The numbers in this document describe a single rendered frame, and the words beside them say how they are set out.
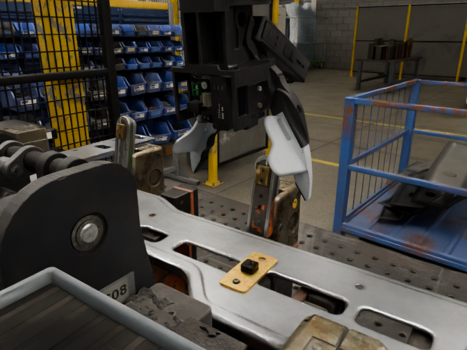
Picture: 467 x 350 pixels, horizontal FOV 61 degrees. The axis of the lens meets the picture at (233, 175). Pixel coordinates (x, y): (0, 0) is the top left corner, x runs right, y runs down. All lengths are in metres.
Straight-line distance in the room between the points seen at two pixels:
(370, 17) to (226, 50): 12.62
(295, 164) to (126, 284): 0.19
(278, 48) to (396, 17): 12.30
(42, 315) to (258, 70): 0.26
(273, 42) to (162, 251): 0.30
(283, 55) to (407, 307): 0.30
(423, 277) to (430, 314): 0.65
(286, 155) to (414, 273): 0.82
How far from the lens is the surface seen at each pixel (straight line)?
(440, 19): 12.39
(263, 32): 0.39
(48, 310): 0.21
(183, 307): 0.33
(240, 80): 0.34
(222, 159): 3.60
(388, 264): 1.15
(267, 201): 0.60
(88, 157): 1.00
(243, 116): 0.35
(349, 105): 2.29
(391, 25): 12.73
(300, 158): 0.39
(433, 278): 1.15
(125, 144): 0.83
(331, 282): 0.50
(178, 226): 0.62
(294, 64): 0.45
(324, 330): 0.31
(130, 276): 0.35
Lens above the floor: 1.28
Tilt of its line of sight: 20 degrees down
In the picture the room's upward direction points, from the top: straight up
